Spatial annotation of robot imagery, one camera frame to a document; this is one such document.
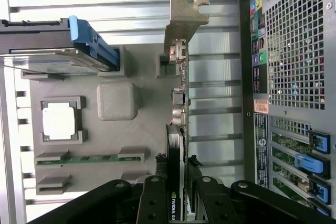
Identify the blue slot retention clip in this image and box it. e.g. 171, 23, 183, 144
294, 153, 331, 179
309, 130, 331, 154
309, 199, 332, 217
308, 178, 332, 205

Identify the grey parts rack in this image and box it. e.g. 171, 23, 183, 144
19, 45, 186, 196

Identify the hard disk with blue carrier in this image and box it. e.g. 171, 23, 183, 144
0, 15, 120, 76

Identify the silver CPU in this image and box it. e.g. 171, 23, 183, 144
41, 102, 81, 141

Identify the green RAM stick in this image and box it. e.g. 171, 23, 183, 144
35, 155, 142, 166

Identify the open black PC case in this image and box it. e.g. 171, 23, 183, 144
237, 0, 336, 218

